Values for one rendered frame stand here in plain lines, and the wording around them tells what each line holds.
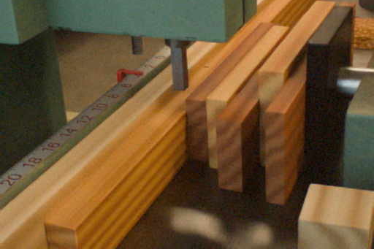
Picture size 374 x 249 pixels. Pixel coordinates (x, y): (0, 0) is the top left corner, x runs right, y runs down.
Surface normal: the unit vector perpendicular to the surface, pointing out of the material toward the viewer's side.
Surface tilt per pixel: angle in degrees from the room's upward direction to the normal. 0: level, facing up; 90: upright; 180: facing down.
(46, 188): 0
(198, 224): 0
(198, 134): 90
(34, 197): 0
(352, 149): 90
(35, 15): 90
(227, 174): 90
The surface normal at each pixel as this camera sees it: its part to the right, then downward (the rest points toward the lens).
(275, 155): -0.39, 0.40
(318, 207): -0.06, -0.91
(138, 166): 0.92, 0.11
